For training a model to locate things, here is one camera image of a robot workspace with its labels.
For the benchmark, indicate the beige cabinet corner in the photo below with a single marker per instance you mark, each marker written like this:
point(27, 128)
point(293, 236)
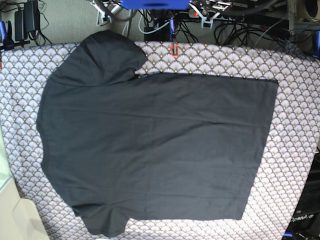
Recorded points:
point(19, 217)

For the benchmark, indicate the dark T-shirt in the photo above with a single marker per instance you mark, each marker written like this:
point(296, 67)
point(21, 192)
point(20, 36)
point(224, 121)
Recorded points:
point(165, 146)

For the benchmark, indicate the fan-patterned tablecloth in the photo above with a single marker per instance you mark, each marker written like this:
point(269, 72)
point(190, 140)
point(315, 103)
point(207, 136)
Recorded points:
point(280, 179)

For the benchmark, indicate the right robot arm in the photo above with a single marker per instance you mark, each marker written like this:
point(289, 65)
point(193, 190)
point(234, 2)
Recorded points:
point(103, 17)

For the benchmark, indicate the black OpenArm box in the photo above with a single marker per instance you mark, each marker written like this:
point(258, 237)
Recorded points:
point(305, 222)

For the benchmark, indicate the black power strip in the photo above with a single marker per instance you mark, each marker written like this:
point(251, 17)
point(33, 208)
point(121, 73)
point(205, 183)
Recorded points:
point(204, 15)

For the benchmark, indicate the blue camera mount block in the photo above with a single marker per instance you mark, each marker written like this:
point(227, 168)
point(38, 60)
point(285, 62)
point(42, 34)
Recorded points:
point(156, 4)

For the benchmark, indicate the orange table clamp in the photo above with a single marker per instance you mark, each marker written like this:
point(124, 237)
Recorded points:
point(174, 49)

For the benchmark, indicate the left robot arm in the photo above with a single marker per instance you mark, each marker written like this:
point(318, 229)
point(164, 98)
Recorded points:
point(207, 10)

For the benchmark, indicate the black power adapter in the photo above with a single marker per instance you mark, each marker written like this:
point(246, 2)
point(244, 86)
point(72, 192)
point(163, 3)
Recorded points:
point(31, 16)

